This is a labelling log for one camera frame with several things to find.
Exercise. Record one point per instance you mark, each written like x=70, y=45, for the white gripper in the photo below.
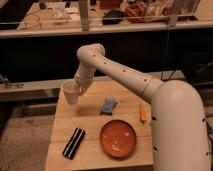
x=83, y=85

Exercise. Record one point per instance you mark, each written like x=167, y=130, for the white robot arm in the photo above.
x=179, y=132

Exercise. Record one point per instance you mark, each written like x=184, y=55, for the blue crumpled cloth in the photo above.
x=108, y=106

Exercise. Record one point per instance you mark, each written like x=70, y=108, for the black white striped block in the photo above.
x=73, y=144

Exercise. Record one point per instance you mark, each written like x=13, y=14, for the orange plate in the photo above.
x=118, y=139

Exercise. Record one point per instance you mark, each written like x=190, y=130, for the black bag on bench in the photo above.
x=112, y=17

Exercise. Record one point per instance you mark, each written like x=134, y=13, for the orange red object on bench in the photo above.
x=135, y=13

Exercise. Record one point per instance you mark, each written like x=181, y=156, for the metal rail beam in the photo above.
x=30, y=90

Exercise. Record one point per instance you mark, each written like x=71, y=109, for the grey metal post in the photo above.
x=84, y=17
x=174, y=13

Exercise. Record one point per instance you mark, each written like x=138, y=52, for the grey metal post right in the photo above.
x=174, y=13

